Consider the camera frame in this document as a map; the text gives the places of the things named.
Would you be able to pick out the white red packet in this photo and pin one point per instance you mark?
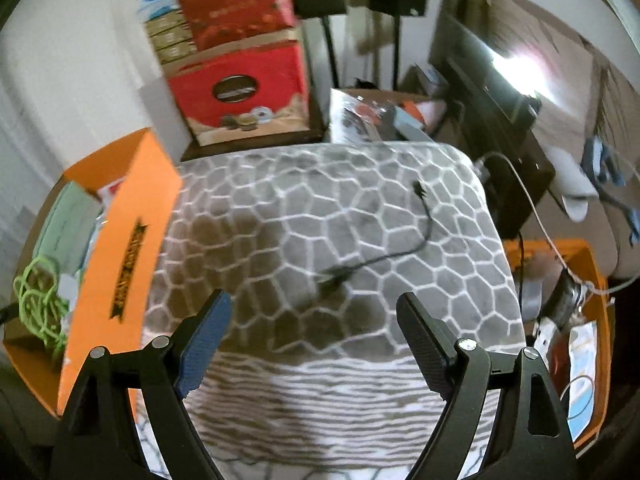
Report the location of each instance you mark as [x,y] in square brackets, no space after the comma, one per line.
[111,192]

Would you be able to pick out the black television cabinet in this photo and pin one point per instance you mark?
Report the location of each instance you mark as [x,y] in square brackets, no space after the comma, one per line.
[510,180]

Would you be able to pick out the red gift box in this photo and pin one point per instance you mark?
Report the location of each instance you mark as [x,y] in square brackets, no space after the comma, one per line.
[235,5]

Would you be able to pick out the black television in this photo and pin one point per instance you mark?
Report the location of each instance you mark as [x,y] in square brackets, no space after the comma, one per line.
[470,40]

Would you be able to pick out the white cylinder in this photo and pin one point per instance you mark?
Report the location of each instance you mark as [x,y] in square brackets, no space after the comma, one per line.
[570,180]

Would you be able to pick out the white charger adapter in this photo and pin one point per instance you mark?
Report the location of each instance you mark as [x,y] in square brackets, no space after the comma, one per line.
[69,287]

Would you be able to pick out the beige sofa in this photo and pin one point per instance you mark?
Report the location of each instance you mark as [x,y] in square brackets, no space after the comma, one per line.
[615,85]

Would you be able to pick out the round metal tin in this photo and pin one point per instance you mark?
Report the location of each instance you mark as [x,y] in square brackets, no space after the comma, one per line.
[560,300]

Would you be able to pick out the printed glossy packet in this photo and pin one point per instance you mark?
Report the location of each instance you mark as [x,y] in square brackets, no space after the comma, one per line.
[360,115]

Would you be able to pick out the large red cardboard box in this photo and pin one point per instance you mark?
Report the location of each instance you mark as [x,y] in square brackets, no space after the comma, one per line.
[235,110]

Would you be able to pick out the black speaker stand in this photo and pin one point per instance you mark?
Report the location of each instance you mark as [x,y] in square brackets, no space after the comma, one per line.
[330,55]
[397,50]

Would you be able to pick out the green cardboard box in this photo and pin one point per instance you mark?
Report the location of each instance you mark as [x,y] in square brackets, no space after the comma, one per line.
[65,225]

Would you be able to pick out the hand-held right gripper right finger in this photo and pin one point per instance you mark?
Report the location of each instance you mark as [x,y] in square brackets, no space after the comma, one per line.
[425,345]

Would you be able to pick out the stack of gold boxes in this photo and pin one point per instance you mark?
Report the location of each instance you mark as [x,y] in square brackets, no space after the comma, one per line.
[170,40]

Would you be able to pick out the grey patterned blanket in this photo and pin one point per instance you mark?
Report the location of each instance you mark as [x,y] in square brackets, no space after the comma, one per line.
[300,210]

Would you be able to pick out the orange white cone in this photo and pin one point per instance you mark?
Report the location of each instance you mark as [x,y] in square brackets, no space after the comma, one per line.
[425,110]

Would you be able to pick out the dark wooden side table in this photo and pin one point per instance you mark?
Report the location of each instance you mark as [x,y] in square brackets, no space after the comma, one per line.
[250,150]

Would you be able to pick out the orange cardboard box black label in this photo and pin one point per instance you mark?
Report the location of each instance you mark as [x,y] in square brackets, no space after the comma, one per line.
[130,260]

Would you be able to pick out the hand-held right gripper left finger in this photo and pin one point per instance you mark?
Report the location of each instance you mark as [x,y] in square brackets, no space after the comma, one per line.
[205,350]

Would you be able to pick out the orange storage box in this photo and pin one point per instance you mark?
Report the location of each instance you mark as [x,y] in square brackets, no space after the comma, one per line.
[595,280]

